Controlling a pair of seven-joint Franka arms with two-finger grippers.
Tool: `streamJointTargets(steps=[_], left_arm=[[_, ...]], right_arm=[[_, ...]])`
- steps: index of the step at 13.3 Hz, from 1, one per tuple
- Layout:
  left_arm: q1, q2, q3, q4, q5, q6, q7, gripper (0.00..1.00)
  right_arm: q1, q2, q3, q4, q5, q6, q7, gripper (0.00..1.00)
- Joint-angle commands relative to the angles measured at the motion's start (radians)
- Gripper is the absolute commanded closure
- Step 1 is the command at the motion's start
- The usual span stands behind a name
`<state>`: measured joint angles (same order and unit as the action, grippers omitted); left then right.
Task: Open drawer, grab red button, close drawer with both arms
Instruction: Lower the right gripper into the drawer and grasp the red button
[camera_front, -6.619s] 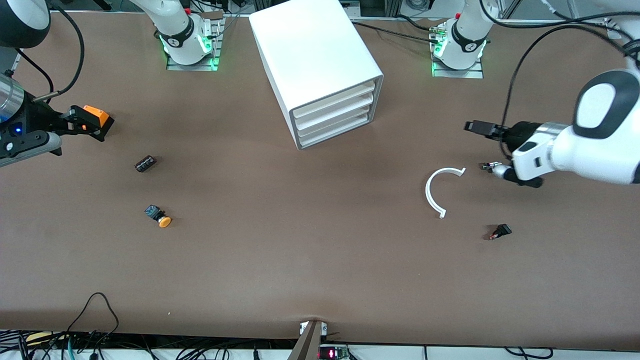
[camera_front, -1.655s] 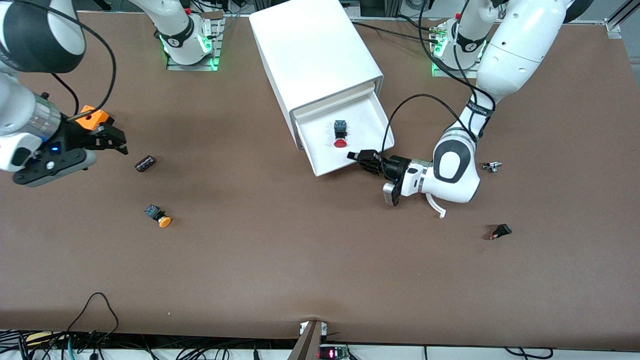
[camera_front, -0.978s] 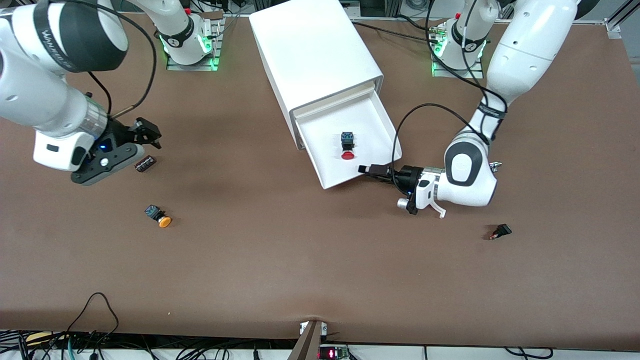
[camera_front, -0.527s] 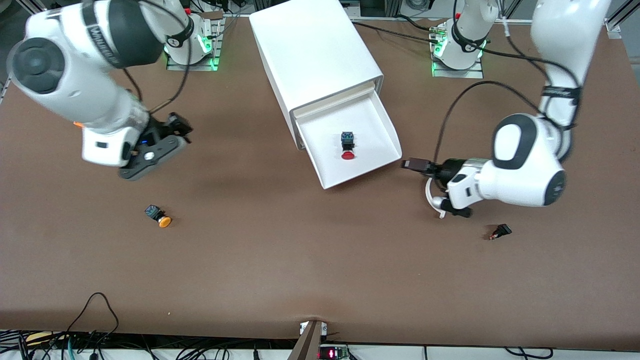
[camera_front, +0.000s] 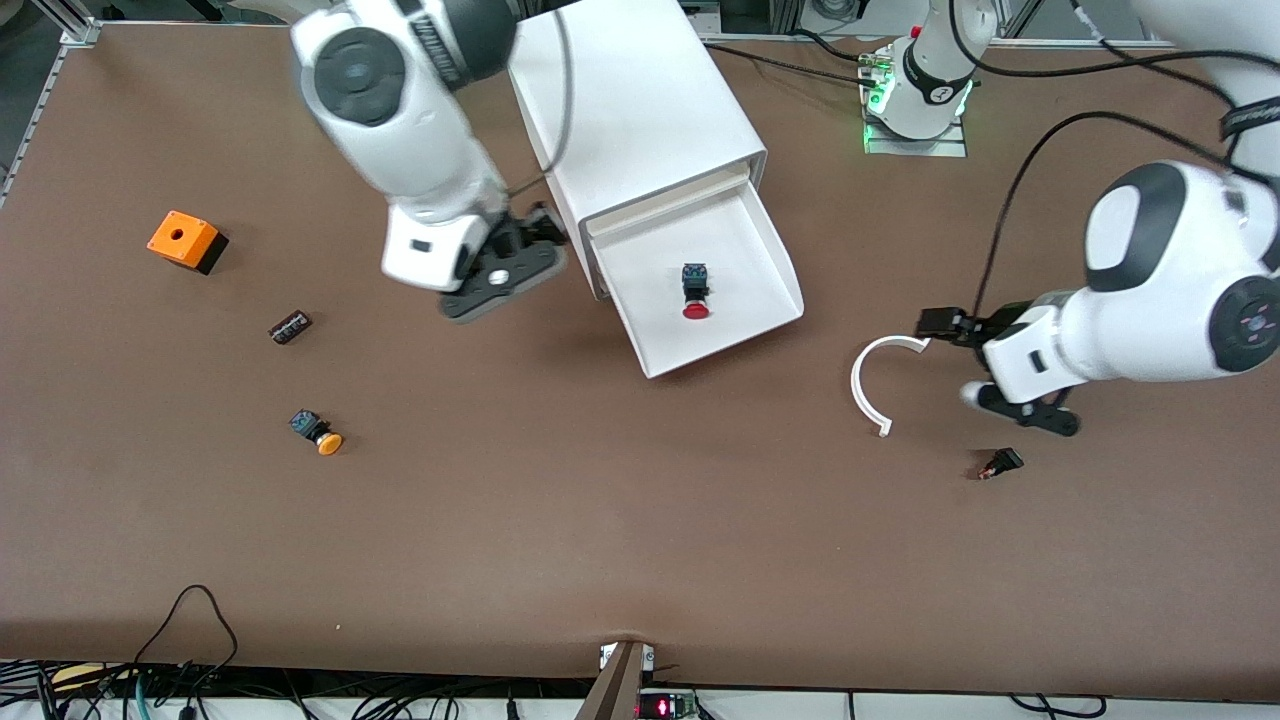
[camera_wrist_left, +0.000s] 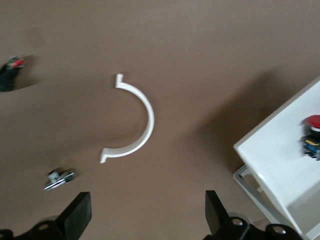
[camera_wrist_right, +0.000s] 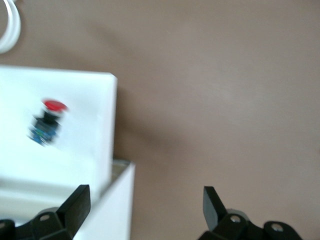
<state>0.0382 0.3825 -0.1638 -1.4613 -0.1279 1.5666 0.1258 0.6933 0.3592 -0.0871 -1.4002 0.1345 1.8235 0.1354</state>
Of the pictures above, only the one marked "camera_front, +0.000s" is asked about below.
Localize white drawer cabinet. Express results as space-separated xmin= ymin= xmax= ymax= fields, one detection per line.
xmin=505 ymin=0 xmax=769 ymax=301

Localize small device with red display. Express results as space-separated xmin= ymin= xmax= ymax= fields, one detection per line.
xmin=637 ymin=688 xmax=698 ymax=720

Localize black looped cable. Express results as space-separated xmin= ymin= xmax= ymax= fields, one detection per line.
xmin=130 ymin=585 xmax=241 ymax=691

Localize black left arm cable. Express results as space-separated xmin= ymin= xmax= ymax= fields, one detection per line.
xmin=945 ymin=0 xmax=1280 ymax=326

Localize white plastic drawer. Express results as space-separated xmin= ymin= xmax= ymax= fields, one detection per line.
xmin=583 ymin=165 xmax=805 ymax=380

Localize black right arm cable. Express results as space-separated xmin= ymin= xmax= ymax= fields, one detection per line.
xmin=505 ymin=0 xmax=579 ymax=199

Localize aluminium frame profile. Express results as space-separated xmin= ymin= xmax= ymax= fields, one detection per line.
xmin=0 ymin=0 xmax=103 ymax=206

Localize orange box with black base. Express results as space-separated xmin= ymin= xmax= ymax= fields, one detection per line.
xmin=147 ymin=210 xmax=230 ymax=277

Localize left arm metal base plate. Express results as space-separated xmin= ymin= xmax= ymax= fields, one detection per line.
xmin=862 ymin=45 xmax=969 ymax=158

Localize orange mushroom push button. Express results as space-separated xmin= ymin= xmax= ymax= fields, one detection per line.
xmin=289 ymin=408 xmax=344 ymax=457

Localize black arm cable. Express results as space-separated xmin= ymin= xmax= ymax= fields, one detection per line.
xmin=945 ymin=0 xmax=1280 ymax=326
xmin=505 ymin=0 xmax=579 ymax=199

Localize black cable on table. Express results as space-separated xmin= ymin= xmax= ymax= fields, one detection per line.
xmin=700 ymin=30 xmax=873 ymax=87

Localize brown camera post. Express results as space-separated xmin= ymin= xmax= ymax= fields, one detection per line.
xmin=575 ymin=640 xmax=649 ymax=720

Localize white curved plastic piece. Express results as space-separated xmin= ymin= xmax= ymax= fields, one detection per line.
xmin=850 ymin=335 xmax=933 ymax=438

